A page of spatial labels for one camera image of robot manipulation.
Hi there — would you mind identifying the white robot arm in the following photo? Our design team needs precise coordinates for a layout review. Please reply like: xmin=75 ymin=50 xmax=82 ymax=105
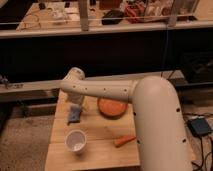
xmin=60 ymin=67 xmax=192 ymax=171

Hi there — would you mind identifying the orange ceramic bowl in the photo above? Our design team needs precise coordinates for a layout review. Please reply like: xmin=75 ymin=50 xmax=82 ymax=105
xmin=97 ymin=98 xmax=128 ymax=118

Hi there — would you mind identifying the white paper cup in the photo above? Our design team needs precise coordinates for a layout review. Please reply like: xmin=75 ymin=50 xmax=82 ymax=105
xmin=65 ymin=129 xmax=87 ymax=155

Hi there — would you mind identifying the orange carrot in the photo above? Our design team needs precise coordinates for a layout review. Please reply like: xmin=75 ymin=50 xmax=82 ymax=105
xmin=114 ymin=135 xmax=136 ymax=148

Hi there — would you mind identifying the black bag on shelf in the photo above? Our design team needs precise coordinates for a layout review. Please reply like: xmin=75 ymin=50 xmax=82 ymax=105
xmin=101 ymin=10 xmax=124 ymax=25

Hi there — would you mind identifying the red object on shelf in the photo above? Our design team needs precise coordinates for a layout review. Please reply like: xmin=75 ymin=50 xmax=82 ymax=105
xmin=124 ymin=4 xmax=145 ymax=23

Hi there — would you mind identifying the black power box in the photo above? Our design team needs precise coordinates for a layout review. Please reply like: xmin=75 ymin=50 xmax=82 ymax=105
xmin=187 ymin=118 xmax=213 ymax=137

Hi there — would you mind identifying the metal clamp on rail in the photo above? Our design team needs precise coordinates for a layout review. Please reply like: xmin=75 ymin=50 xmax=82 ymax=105
xmin=0 ymin=75 xmax=23 ymax=89

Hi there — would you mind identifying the grey metal post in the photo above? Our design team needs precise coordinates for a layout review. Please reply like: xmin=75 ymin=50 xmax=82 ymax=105
xmin=167 ymin=0 xmax=182 ymax=27
xmin=78 ymin=0 xmax=89 ymax=31

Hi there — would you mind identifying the grey metal post right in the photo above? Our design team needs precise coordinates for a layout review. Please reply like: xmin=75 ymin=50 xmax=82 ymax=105
xmin=167 ymin=0 xmax=182 ymax=27

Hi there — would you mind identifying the black cable on floor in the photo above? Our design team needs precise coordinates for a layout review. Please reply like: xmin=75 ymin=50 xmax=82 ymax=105
xmin=181 ymin=112 xmax=213 ymax=171

